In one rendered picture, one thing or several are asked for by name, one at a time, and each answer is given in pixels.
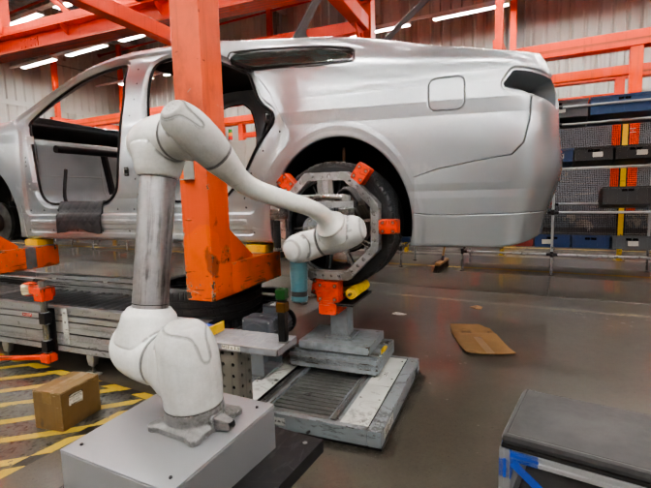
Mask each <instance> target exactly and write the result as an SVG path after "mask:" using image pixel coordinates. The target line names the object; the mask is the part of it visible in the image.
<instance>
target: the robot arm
mask: <svg viewBox="0 0 651 488"><path fill-rule="evenodd" d="M126 146H127V150H128V152H129V154H130V156H131V157H132V160H133V164H134V169H135V172H136V174H137V175H138V176H139V197H138V213H137V229H136V245H135V260H134V277H133V292H132V305H131V306H129V307H128V308H127V309H126V310H125V311H124V312H123V313H122V314H121V318H120V321H119V324H118V326H117V328H116V330H115V331H114V332H113V334H112V336H111V339H110V342H109V347H108V351H109V357H110V360H111V362H112V363H113V365H114V366H115V368H116V369H117V370H118V371H119V372H121V373H122V374H123V375H125V376H126V377H128V378H130V379H132V380H134V381H137V382H140V383H143V384H146V385H150V386H151V387H152V388H153V389H154V390H155V392H156V393H157V394H158V395H159V396H161V398H162V402H163V407H164V415H163V416H162V417H160V418H158V419H156V420H154V421H152V422H150V423H149V424H148V425H147V429H148V432H150V433H159V434H161V435H164V436H167V437H170V438H172V439H175V440H178V441H181V442H185V443H186V444H187V445H188V446H190V447H196V446H199V445H200V444H202V442H203V441H204V440H205V439H206V438H207V437H209V436H210V435H211V434H213V433H214V432H215V431H217V430H218V431H231V430H232V429H233V427H234V426H235V422H234V420H233V418H235V417H237V416H239V415H241V414H242V407H241V406H236V405H230V404H227V403H225V400H224V396H223V374H222V365H221V358H220V352H219V349H218V345H217V342H216V339H215V337H214V335H213V333H212V331H211V330H210V328H209V327H208V326H207V324H205V323H204V322H202V321H201V320H198V319H193V318H184V319H177V313H176V312H175V311H174V309H173V308H172V307H171V306H169V298H170V282H171V251H172V235H173V219H174V203H175V187H176V180H178V179H179V177H180V176H181V174H182V170H183V169H184V166H185V164H186V162H187V161H191V162H193V161H196V162H197V163H198V164H200V165H201V166H202V167H203V168H205V169H206V170H207V171H209V172H210V173H212V174H213V175H215V176H217V177H218V178H219V179H221V180H222V181H224V182H225V183H226V184H228V185H229V186H230V187H232V188H233V189H235V190H236V191H238V192H239V193H241V194H242V195H244V196H245V197H247V198H251V199H254V200H256V201H259V202H262V203H266V204H269V205H273V206H276V207H280V208H283V209H286V210H290V211H293V212H296V213H299V214H303V215H306V216H308V217H310V218H312V219H314V220H315V221H316V222H317V223H318V224H317V227H316V228H314V229H309V230H305V231H301V232H299V233H296V234H293V235H291V236H290V237H289V238H288V239H287V240H286V241H285V242H284V244H283V252H284V255H285V258H286V259H287V260H289V261H291V262H296V263H302V262H306V261H310V260H313V259H317V258H320V257H322V256H325V255H329V254H336V253H340V252H343V251H346V250H349V249H351V248H354V247H355V246H357V245H358V244H360V243H361V242H362V241H363V240H364V238H365V237H366V233H367V232H366V225H365V223H364V221H363V220H362V219H361V218H360V217H358V216H353V215H351V216H347V215H343V214H341V213H340V212H337V211H333V212H332V211H330V210H329V209H328V208H327V207H325V206H324V205H322V204H320V203H319V202H317V201H314V200H312V199H310V198H306V197H303V196H300V195H297V194H294V193H292V192H289V191H286V190H283V189H280V188H277V187H275V186H272V185H269V184H266V183H264V182H262V181H260V180H258V179H257V178H255V177H253V176H252V175H251V174H250V173H249V172H248V171H247V170H246V169H245V167H244V166H243V164H242V163H241V162H240V160H239V159H238V157H237V155H236V154H235V152H234V150H233V148H232V146H231V145H230V143H229V142H228V141H227V139H226V138H225V136H224V135H223V133H222V132H221V131H220V130H219V129H218V127H217V126H216V125H215V124H214V123H213V122H212V121H211V120H210V119H209V118H208V117H207V116H206V115H205V114H204V113H203V112H202V111H201V110H199V109H198V108H197V107H195V106H193V105H191V104H189V103H187V102H185V101H183V100H174V101H171V102H169V103H168V104H166V105H165V106H164V108H163V110H162V111H161V113H159V114H155V115H151V116H148V117H145V118H143V119H141V120H140V121H139V122H137V123H136V124H135V125H134V126H133V127H132V128H131V129H130V131H129V133H128V135H127V137H126Z"/></svg>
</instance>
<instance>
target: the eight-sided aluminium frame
mask: <svg viewBox="0 0 651 488"><path fill-rule="evenodd" d="M350 176H351V173H350V172H349V171H338V172H316V173H311V172H309V173H304V174H303V175H302V176H301V177H300V179H299V180H298V181H297V182H296V184H295V185H294V186H293V187H292V188H291V190H290V192H292V193H294V194H297V195H301V194H302V193H303V192H304V190H305V189H306V188H307V187H308V186H309V185H310V183H311V182H312V181H317V180H322V181H326V180H328V179H332V180H333V181H334V180H344V181H345V182H346V183H347V184H348V185H349V186H351V187H353V188H355V189H356V190H357V191H358V193H359V195H360V197H361V198H362V199H363V200H364V201H365V202H366V203H367V204H368V205H369V206H370V234H371V247H370V248H369V249H368V250H367V251H366V252H365V253H364V254H363V255H362V256H361V257H360V258H359V259H358V260H357V261H356V262H355V263H354V264H353V265H352V266H351V267H350V268H349V269H348V270H326V269H314V267H313V266H312V265H311V264H310V263H309V262H308V261H307V267H308V279H313V278H317V279H325V280H343V281H349V280H351V279H352V278H353V277H354V276H356V274H357V273H358V272H359V270H360V269H361V268H362V267H363V266H364V265H365V264H366V263H367V262H369V261H370V260H371V259H372V258H373V257H374V256H375V255H376V254H378V253H379V251H380V250H381V249H382V235H381V234H379V220H381V219H382V204H381V203H380V202H379V201H378V199H377V198H375V197H374V196H373V195H372V194H371V193H370V192H369V191H368V190H367V189H366V188H365V187H364V186H363V185H359V184H358V183H357V182H355V180H354V179H352V178H351V177H350ZM278 221H280V225H281V226H280V227H281V248H282V252H283V244H284V242H285V241H286V240H287V239H288V238H289V237H290V236H291V219H290V210H288V219H282V220H278Z"/></svg>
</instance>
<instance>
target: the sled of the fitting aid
mask: <svg viewBox="0 0 651 488"><path fill-rule="evenodd" d="M393 353H394V340H392V339H383V340H382V341H381V342H380V344H379V345H378V346H377V347H376V348H375V349H374V350H373V351H372V353H371V354H370V355H369V356H368V355H360V354H351V353H344V352H335V351H320V350H311V349H304V348H300V347H299V343H298V344H296V345H295V346H294V347H293V348H292V349H290V350H289V364H292V365H299V366H306V367H314V368H321V369H328V370H335V371H342V372H349V373H357V374H363V375H371V376H378V375H379V374H380V372H381V371H382V369H383V368H384V366H385V365H386V363H387V362H388V360H389V358H390V357H391V356H392V354H393Z"/></svg>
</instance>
